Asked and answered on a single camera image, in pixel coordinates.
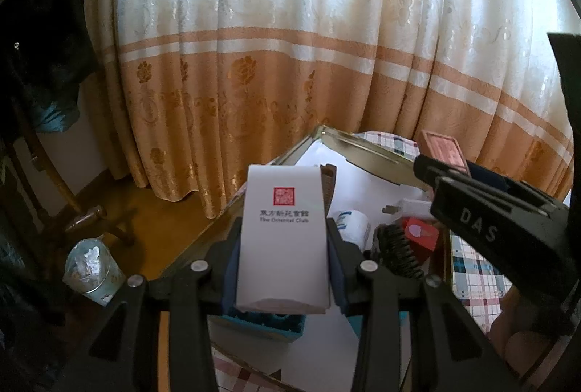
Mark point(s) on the black brush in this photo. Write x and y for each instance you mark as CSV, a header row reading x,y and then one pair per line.
x,y
397,249

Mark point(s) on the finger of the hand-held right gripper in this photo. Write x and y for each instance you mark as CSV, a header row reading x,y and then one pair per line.
x,y
485,175

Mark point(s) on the dark hanging clothing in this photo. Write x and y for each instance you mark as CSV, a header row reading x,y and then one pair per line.
x,y
36,33

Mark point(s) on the bin with clear plastic bag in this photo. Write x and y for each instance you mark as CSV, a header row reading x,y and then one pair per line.
x,y
90,274

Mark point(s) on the wooden chair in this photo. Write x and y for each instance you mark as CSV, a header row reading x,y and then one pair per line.
x,y
86,219

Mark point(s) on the white charger adapter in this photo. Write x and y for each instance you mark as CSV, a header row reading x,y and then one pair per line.
x,y
413,209

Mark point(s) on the cream and orange floral curtain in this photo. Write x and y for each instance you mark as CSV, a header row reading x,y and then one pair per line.
x,y
295,33

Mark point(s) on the red block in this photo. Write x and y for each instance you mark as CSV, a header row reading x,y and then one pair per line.
x,y
420,240

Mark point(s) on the gold metal tin tray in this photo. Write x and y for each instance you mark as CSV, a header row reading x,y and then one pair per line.
x,y
376,151

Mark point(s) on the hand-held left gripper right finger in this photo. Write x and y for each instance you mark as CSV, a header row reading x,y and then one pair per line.
x,y
338,274

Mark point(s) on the white box with red label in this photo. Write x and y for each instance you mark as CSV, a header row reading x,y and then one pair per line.
x,y
283,247

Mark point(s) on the white roll with blue print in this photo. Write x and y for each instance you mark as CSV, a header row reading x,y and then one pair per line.
x,y
354,231

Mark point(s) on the blue toy brick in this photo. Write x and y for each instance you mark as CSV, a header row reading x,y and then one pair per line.
x,y
263,328

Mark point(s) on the pink box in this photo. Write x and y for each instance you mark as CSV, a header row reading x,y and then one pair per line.
x,y
447,149

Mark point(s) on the plaid tablecloth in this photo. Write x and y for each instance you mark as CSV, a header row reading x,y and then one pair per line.
x,y
476,283

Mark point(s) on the person's right hand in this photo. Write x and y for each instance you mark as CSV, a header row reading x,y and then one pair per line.
x,y
522,342

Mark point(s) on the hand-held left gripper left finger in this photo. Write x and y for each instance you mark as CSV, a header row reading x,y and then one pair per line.
x,y
231,274

